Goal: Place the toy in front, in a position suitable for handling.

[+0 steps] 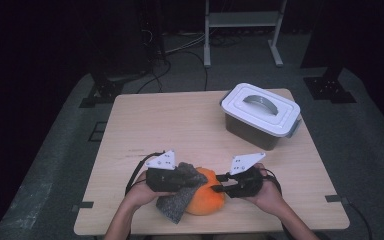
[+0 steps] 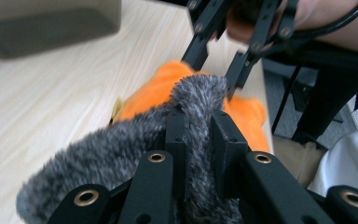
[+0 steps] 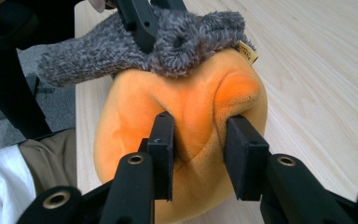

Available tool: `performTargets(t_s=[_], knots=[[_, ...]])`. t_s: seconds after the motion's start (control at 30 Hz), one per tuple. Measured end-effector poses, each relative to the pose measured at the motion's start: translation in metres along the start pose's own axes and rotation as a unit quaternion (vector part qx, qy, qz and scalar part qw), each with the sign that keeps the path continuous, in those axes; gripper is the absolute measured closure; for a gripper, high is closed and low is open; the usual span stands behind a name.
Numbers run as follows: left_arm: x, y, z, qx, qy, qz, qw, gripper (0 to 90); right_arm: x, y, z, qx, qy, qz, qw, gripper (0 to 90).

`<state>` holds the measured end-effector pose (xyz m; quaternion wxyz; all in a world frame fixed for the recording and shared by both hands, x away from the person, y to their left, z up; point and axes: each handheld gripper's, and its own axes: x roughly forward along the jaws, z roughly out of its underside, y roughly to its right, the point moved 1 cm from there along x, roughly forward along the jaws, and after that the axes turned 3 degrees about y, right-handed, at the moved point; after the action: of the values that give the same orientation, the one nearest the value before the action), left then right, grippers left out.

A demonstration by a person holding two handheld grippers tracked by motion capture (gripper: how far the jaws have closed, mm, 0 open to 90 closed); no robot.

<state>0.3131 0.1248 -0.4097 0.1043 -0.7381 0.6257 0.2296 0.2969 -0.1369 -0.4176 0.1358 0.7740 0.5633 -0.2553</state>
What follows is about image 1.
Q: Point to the orange plush toy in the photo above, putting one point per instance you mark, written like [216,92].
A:
[206,200]

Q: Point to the white metal stand frame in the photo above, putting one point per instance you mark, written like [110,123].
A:
[243,19]

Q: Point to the person's left hand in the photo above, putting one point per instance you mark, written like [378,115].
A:
[140,196]

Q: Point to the brown transparent storage box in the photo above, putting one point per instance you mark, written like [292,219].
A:
[250,133]

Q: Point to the person's right hand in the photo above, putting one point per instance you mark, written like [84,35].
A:
[268,196]

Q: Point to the black stand with flat base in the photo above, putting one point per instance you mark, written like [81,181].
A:
[108,90]

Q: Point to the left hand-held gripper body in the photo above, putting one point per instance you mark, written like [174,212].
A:
[161,181]

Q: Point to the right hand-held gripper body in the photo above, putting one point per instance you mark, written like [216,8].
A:
[246,186]

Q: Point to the black stand with square base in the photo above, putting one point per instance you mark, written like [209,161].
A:
[328,88]

